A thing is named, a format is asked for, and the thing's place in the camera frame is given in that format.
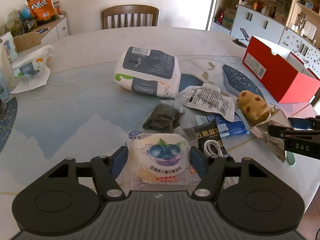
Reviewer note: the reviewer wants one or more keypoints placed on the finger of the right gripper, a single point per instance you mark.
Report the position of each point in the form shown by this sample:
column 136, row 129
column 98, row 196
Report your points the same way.
column 300, row 123
column 278, row 131

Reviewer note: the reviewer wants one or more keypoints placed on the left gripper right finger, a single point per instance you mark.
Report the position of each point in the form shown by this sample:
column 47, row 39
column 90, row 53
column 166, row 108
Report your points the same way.
column 210, row 170

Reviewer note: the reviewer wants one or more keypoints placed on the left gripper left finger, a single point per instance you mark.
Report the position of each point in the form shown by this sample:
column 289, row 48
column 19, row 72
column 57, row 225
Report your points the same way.
column 105, row 172

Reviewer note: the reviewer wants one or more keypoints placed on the beige printed paper wrapper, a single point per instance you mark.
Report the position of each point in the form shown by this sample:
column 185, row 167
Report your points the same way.
column 261, row 131

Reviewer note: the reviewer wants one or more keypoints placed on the yellow spotted plush toy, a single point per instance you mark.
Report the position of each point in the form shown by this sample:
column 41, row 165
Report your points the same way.
column 254, row 108

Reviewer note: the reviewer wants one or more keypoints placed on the black sesame snack packet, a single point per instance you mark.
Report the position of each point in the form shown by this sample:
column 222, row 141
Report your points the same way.
column 206, row 137

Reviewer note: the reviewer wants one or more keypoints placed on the blue snack wrapper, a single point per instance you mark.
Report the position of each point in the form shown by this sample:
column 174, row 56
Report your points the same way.
column 226, row 128

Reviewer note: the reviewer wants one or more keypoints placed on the blueberry pastry packet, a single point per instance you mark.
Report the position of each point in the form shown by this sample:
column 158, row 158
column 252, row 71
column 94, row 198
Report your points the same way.
column 160, row 160

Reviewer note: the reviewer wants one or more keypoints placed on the dark seaweed snack bag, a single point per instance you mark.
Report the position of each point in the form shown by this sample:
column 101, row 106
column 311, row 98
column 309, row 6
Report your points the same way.
column 165, row 117

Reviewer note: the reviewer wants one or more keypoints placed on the white printed snack pouch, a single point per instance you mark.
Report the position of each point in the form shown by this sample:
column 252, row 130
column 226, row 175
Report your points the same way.
column 208, row 98

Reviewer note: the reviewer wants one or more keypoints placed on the white blue tissue pack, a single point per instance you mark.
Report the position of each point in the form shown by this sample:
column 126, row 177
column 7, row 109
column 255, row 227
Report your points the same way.
column 148, row 71

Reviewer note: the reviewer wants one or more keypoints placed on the red cardboard box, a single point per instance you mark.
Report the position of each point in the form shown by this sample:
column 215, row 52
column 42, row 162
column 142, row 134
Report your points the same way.
column 280, row 71

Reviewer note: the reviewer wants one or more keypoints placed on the black phone stand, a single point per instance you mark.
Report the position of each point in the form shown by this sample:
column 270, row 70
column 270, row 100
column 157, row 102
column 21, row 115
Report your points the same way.
column 240, row 42

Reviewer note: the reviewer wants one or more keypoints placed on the open tissue pack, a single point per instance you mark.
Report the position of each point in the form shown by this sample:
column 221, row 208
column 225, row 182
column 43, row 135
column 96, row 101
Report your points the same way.
column 31, row 71

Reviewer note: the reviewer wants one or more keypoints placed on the white sideboard cabinet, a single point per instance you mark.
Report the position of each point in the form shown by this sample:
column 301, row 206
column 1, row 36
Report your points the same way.
column 55, row 30

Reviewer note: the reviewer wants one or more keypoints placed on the cardboard box on sideboard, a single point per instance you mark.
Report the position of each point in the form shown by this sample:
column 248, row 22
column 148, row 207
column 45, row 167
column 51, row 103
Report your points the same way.
column 27, row 41

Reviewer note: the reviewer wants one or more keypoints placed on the wooden chair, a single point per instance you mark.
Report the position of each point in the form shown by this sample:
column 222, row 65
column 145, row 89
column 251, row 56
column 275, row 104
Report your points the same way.
column 131, row 15

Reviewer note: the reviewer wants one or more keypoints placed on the orange snack bag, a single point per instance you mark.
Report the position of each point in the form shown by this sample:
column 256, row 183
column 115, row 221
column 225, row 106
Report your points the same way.
column 42, row 11

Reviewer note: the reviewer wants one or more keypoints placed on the white wall cabinet unit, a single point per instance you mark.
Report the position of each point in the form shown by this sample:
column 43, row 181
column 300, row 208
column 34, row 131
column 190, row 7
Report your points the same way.
column 293, row 24

